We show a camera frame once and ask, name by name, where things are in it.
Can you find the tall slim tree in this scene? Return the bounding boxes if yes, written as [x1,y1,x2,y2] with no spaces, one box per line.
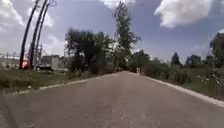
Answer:
[112,1,143,71]

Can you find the lattice frame structure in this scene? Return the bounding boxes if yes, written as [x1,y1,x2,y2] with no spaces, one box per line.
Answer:
[36,44,45,64]

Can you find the clump of dark trees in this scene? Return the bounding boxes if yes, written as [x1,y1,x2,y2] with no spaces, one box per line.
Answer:
[64,28,116,76]

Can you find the pale gravel strip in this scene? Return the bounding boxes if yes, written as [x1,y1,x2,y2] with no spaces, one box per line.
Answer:
[128,70,224,108]

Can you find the grass verge with weeds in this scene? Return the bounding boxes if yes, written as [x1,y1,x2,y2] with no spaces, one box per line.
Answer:
[0,68,111,96]
[139,66,224,101]

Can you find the row of bushes and trees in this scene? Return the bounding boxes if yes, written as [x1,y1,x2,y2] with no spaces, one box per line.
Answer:
[128,49,216,77]

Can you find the large dark tree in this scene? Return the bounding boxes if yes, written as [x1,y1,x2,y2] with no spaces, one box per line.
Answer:
[209,31,224,69]

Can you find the grey asphalt road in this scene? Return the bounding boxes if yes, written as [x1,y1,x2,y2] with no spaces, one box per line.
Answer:
[0,70,224,128]

